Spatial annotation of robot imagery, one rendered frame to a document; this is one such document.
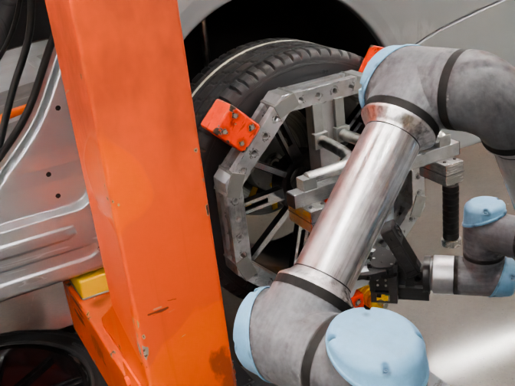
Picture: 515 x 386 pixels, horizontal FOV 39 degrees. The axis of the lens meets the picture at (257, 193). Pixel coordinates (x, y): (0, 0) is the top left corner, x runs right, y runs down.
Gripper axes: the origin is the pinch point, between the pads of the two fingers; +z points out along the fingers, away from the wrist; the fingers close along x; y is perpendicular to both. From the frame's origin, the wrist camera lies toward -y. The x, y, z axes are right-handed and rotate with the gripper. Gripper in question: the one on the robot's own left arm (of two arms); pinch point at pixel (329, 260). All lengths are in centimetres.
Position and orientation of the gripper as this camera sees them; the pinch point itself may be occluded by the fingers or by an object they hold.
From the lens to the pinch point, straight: 149.1
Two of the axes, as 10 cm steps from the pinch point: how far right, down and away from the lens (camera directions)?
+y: 1.1, 9.1, 3.9
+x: 2.8, -4.1, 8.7
